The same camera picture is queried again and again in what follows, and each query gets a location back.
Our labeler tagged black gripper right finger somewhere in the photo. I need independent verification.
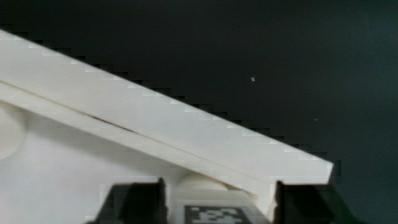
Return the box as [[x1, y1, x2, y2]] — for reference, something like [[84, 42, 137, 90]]
[[274, 182, 368, 224]]

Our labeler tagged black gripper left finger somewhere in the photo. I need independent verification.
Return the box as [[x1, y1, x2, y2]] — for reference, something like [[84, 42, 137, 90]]
[[87, 179, 169, 224]]

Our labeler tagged white table leg with tag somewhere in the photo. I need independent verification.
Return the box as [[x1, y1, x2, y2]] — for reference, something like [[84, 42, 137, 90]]
[[169, 174, 276, 224]]

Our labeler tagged white square table top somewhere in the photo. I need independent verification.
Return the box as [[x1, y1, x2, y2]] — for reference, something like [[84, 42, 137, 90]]
[[0, 81, 277, 224]]

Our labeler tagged white L-shaped obstacle fence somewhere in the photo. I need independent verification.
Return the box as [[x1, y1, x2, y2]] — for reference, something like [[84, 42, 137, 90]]
[[0, 30, 333, 189]]

